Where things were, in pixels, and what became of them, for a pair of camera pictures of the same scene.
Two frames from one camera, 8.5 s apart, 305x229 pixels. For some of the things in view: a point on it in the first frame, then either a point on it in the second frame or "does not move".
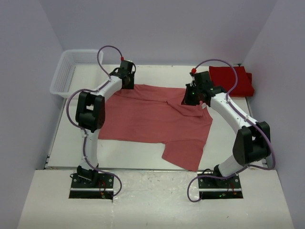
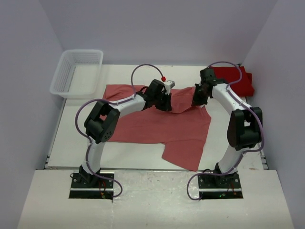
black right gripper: (187, 101) to (196, 100)
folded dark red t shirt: (225, 76) does not move
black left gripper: (130, 85) to (167, 105)
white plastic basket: (77, 69) does not move
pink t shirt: (152, 113) does not move
